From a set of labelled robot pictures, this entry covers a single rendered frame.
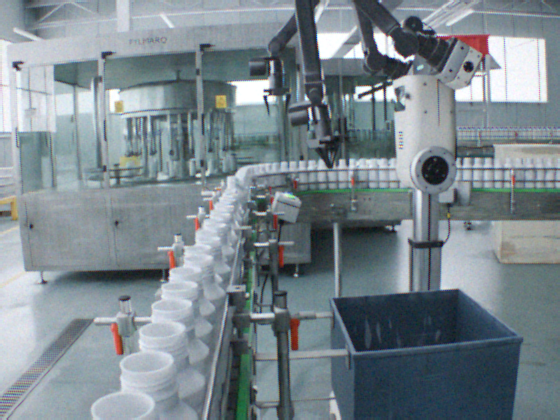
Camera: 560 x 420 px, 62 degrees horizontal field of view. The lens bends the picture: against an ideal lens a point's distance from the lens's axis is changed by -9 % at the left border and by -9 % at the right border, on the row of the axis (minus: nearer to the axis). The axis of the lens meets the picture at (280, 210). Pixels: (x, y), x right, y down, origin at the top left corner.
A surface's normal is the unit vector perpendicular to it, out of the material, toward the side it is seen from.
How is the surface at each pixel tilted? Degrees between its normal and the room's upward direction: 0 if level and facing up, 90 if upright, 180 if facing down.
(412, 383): 90
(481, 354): 90
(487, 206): 90
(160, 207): 90
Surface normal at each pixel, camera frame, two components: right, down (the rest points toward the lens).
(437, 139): 0.04, 0.33
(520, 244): -0.27, 0.14
